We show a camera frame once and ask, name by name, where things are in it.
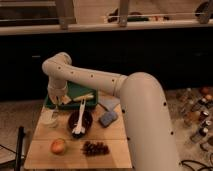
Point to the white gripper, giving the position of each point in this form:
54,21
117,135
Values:
56,94

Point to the silver metal fork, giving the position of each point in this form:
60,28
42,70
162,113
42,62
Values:
55,112

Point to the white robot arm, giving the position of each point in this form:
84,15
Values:
147,119

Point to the white paper cup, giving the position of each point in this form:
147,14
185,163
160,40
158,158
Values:
48,119

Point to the tan sponge block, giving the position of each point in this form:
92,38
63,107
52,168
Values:
65,99

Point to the green plastic tray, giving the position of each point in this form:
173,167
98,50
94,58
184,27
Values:
74,90

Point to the dark brown bowl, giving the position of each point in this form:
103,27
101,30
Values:
87,121

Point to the grey blue cloth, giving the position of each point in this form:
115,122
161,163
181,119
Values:
108,103

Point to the peach fruit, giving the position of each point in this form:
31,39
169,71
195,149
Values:
58,146

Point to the blue sponge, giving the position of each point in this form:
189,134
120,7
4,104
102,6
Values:
107,118

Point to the wooden folding table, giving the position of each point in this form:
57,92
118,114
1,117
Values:
39,155

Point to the dark grape bunch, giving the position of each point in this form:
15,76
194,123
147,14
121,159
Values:
93,149

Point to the black pole stand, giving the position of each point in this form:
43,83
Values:
18,157

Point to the spice bottles on floor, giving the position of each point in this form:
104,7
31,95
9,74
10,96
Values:
194,112

